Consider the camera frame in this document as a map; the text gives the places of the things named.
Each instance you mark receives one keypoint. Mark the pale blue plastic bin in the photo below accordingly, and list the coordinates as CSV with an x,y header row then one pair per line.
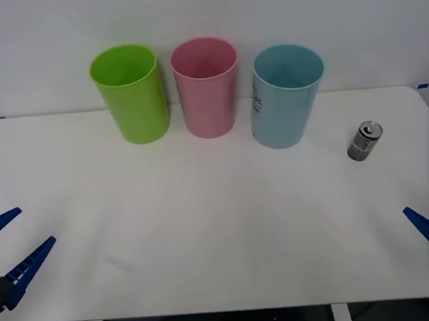
x,y
279,114

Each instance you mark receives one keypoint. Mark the green plastic bin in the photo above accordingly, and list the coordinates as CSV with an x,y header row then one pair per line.
x,y
136,111

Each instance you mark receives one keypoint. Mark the pink plastic bin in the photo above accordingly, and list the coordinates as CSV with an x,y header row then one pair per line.
x,y
207,105

